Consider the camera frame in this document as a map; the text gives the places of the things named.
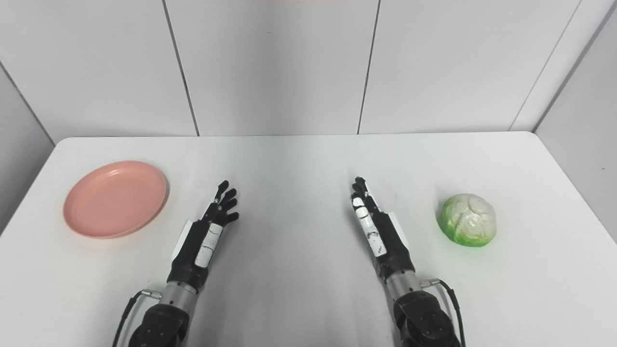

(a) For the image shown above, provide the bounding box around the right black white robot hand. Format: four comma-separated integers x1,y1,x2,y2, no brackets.
350,176,416,283

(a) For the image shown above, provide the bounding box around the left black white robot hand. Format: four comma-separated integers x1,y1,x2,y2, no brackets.
167,180,240,293

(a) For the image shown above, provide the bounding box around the green white cabbage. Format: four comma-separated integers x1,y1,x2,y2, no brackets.
436,193,497,248

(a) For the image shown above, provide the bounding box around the pink plate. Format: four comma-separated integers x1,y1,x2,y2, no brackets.
63,160,170,240

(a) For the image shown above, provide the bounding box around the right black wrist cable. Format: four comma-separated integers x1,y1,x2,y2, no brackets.
420,279,467,347

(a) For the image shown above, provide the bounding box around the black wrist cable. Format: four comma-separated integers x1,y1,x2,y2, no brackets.
420,279,467,347
112,289,162,347

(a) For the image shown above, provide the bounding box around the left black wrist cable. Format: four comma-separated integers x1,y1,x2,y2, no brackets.
112,289,162,347

